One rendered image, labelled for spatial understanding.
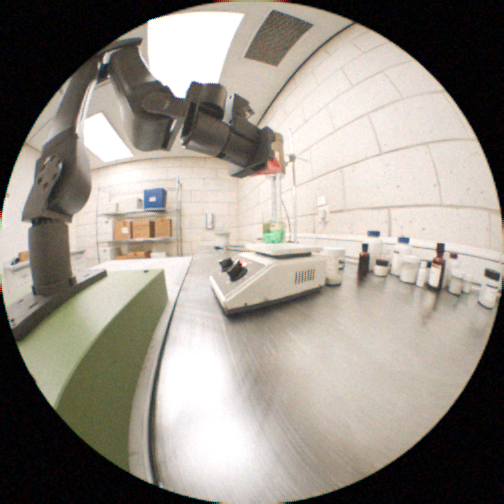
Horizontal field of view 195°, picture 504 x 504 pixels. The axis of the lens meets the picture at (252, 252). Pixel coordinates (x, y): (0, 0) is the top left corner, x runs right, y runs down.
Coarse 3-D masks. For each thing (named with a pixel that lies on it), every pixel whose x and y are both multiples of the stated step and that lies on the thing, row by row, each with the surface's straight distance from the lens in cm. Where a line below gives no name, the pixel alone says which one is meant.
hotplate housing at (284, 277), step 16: (256, 256) 26; (272, 256) 25; (288, 256) 25; (304, 256) 27; (320, 256) 28; (272, 272) 21; (288, 272) 23; (304, 272) 25; (320, 272) 28; (240, 288) 20; (256, 288) 20; (272, 288) 22; (288, 288) 24; (304, 288) 26; (320, 288) 30; (224, 304) 20; (240, 304) 20; (256, 304) 22
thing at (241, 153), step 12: (264, 132) 27; (228, 144) 23; (240, 144) 24; (252, 144) 25; (264, 144) 25; (216, 156) 24; (228, 156) 24; (240, 156) 24; (252, 156) 25; (264, 156) 24; (240, 168) 27
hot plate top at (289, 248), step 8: (248, 248) 29; (256, 248) 26; (264, 248) 23; (272, 248) 22; (280, 248) 22; (288, 248) 23; (296, 248) 24; (304, 248) 25; (312, 248) 26; (320, 248) 28
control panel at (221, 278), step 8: (240, 256) 30; (248, 264) 24; (256, 264) 23; (264, 264) 21; (216, 272) 29; (224, 272) 27; (248, 272) 22; (256, 272) 20; (216, 280) 26; (224, 280) 24; (240, 280) 21; (224, 288) 22; (232, 288) 20
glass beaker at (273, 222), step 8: (272, 208) 28; (264, 216) 29; (272, 216) 28; (280, 216) 28; (264, 224) 29; (272, 224) 28; (280, 224) 28; (264, 232) 29; (272, 232) 28; (280, 232) 28; (264, 240) 29; (272, 240) 28; (280, 240) 28
